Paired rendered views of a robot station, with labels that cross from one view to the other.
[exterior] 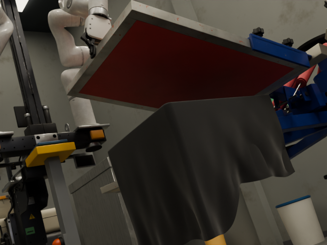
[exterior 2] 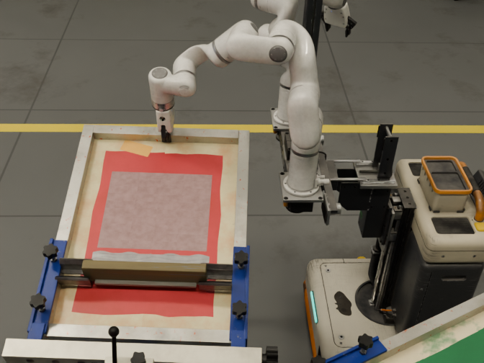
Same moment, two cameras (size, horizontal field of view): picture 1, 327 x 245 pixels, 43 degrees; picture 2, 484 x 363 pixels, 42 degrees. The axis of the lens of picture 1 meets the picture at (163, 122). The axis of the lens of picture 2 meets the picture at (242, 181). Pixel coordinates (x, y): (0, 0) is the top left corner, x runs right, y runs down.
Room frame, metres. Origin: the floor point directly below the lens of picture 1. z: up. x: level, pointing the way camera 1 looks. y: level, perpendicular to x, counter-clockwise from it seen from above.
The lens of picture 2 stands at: (2.72, -1.14, 2.48)
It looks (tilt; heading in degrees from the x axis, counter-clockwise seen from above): 38 degrees down; 128
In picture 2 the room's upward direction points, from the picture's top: 2 degrees clockwise
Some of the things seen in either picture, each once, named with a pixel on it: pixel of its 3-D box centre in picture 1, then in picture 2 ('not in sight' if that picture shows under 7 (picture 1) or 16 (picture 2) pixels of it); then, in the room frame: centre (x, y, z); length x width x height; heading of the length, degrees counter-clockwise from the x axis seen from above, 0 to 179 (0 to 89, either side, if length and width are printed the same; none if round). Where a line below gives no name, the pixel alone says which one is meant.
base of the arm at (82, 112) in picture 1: (81, 116); (307, 167); (1.83, 0.35, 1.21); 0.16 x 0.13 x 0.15; 41
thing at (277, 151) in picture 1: (243, 157); not in sight; (1.39, -0.21, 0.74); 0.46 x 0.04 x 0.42; 128
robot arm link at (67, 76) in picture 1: (77, 84); (307, 130); (1.83, 0.33, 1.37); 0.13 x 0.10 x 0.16; 119
